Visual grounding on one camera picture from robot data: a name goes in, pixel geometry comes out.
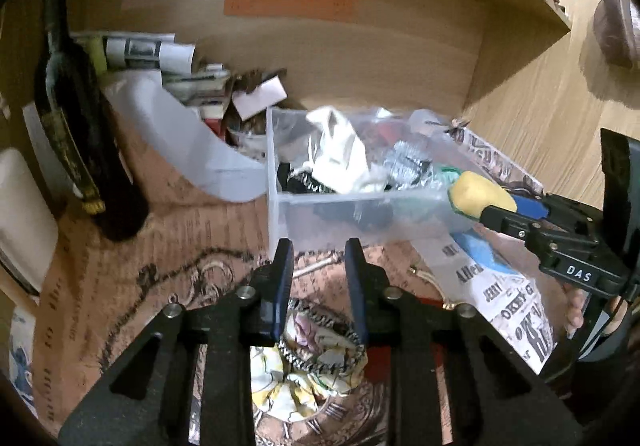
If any translucent white plastic lid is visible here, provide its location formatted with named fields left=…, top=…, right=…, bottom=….
left=102, top=74, right=268, bottom=203

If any black fabric item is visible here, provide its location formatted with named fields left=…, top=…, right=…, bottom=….
left=276, top=162, right=331, bottom=197

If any floral fabric scrunchie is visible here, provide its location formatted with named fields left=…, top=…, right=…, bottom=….
left=249, top=298, right=368, bottom=423

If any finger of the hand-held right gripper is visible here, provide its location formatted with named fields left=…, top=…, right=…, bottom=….
left=509, top=194, right=602, bottom=237
left=481, top=204, right=599, bottom=253

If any silver foil packet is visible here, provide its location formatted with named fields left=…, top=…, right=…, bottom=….
left=387, top=141, right=441, bottom=189

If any white card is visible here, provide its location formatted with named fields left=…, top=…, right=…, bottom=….
left=232, top=78, right=287, bottom=119

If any person's right hand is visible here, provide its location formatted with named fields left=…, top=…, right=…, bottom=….
left=564, top=287, right=630, bottom=339

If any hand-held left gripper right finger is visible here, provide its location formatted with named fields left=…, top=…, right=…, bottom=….
left=345, top=238, right=584, bottom=446

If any metal bolt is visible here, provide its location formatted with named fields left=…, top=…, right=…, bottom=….
left=292, top=253, right=343, bottom=277

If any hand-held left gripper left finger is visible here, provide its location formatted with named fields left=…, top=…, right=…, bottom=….
left=57, top=239, right=295, bottom=446

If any brown plush object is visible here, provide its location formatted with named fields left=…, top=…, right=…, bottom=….
left=593, top=0, right=640, bottom=69

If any pile of printed papers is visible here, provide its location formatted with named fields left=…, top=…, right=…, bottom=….
left=72, top=30, right=197, bottom=76

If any yellow sponge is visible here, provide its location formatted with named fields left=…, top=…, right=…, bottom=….
left=448, top=171, right=517, bottom=217

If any white cloth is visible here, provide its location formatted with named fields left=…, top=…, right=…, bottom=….
left=305, top=106, right=388, bottom=194

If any newspaper print cloth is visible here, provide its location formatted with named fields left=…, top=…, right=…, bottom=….
left=425, top=121, right=558, bottom=374

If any clear plastic box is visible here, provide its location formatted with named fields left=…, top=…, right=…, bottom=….
left=266, top=106, right=502, bottom=253

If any brown printed table mat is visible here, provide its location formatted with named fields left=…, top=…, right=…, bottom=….
left=30, top=123, right=506, bottom=446

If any dark glass wine bottle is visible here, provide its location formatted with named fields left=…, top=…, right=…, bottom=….
left=34, top=0, right=150, bottom=243

